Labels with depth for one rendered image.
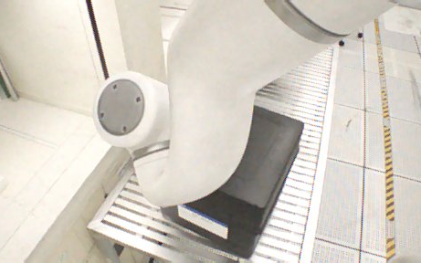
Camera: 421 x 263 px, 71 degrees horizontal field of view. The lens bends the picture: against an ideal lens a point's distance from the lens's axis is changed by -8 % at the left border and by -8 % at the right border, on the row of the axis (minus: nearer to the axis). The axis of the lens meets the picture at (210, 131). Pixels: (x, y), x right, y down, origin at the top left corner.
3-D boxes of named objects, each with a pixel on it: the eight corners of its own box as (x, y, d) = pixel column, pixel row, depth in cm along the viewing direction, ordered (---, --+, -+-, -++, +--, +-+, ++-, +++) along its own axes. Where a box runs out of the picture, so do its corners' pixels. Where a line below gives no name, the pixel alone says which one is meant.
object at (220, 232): (159, 215, 87) (151, 178, 75) (206, 151, 105) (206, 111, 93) (250, 260, 78) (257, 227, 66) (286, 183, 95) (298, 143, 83)
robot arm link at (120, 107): (209, 144, 43) (192, 82, 45) (164, 141, 31) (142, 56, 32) (157, 162, 46) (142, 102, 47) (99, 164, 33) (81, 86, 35)
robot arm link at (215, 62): (415, 139, 19) (194, 198, 43) (326, -68, 21) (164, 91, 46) (336, 172, 14) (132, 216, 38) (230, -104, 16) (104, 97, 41)
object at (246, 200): (259, 236, 67) (268, 205, 57) (147, 184, 77) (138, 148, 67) (300, 148, 85) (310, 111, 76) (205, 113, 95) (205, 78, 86)
